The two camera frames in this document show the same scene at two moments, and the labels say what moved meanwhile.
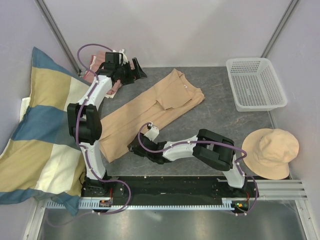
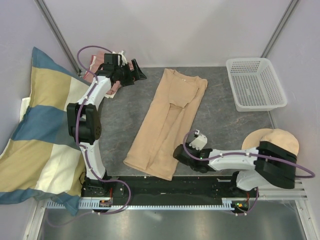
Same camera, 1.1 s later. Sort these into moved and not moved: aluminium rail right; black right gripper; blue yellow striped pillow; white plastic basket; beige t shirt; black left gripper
Moved: beige t shirt; black right gripper
Not moved: white plastic basket; black left gripper; aluminium rail right; blue yellow striped pillow
